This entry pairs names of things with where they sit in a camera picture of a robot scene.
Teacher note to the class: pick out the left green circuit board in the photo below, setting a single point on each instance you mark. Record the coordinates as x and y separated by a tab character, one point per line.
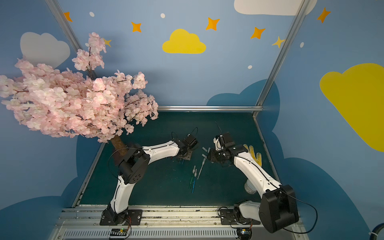
118	234

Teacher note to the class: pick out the lower blue carving knife capped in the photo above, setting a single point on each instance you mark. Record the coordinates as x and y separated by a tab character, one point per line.
194	181

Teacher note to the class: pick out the pink artificial blossom tree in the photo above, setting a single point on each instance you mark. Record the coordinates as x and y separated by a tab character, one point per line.
68	104

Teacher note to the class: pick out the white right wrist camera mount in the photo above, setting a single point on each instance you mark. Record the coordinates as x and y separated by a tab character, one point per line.
217	143

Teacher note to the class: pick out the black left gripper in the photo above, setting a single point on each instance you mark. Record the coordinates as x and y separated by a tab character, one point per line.
186	154

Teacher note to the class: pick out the yellow work glove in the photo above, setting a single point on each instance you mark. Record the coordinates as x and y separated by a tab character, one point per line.
257	157

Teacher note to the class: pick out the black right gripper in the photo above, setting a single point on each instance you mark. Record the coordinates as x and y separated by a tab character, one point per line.
214	155

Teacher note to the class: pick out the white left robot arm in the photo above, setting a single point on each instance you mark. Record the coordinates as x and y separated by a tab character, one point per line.
133	165

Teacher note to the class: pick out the slanted aluminium frame post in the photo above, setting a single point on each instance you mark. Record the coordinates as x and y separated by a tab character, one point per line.
59	15
292	32

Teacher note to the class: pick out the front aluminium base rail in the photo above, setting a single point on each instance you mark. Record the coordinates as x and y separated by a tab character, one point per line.
157	223

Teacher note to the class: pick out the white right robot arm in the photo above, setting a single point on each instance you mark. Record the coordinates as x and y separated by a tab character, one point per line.
278	206

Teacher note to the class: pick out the left slanted aluminium frame post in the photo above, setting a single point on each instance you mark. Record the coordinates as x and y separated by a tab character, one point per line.
59	15

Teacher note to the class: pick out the right slanted aluminium frame post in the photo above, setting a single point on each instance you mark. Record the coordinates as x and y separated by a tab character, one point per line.
292	32

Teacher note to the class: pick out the horizontal aluminium frame rail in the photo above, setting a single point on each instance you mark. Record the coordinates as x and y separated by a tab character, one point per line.
210	108

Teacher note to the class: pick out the dark square tree base plate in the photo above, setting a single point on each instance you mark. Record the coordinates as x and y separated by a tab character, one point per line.
117	157

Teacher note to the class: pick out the right round green circuit board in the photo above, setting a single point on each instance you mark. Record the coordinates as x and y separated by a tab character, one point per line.
243	234

